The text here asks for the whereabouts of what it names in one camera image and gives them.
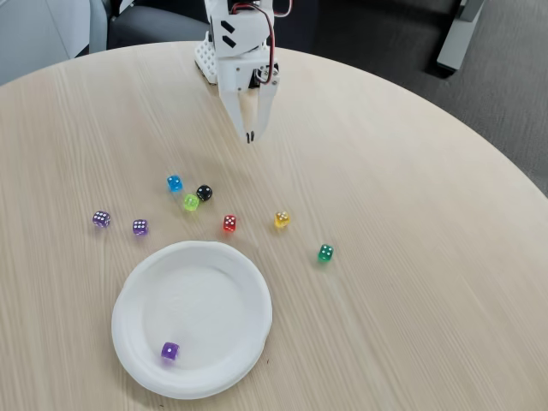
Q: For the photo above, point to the yellow translucent die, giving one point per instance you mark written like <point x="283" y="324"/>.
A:
<point x="281" y="219"/>

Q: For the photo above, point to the red translucent die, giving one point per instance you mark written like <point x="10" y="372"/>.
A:
<point x="230" y="224"/>

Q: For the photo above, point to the purple translucent die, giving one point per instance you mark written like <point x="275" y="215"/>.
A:
<point x="101" y="219"/>
<point x="140" y="227"/>
<point x="170" y="351"/>

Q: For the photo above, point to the white paper plate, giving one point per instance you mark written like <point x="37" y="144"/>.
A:
<point x="192" y="321"/>

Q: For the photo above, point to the black die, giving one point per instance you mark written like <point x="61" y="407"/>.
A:
<point x="204" y="193"/>

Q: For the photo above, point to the dark grey chair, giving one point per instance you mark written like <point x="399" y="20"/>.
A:
<point x="150" y="25"/>

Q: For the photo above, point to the blue translucent die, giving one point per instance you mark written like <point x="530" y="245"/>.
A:
<point x="174" y="183"/>

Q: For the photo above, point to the lime green translucent die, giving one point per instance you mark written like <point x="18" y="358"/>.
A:
<point x="191" y="202"/>

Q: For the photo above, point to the dark green translucent die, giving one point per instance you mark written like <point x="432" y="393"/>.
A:
<point x="325" y="254"/>

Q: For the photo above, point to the grey desk leg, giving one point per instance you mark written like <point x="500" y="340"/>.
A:
<point x="456" y="38"/>

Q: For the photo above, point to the white cabinet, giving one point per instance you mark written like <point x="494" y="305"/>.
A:
<point x="34" y="34"/>

